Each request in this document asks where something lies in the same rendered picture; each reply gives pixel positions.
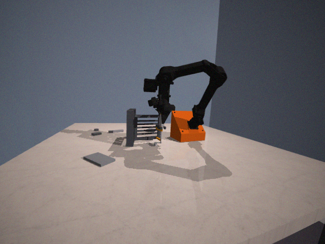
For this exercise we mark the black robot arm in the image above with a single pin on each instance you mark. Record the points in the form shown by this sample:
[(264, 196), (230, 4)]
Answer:
[(166, 76)]

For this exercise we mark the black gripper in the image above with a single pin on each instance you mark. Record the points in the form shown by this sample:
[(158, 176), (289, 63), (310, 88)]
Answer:
[(165, 108)]

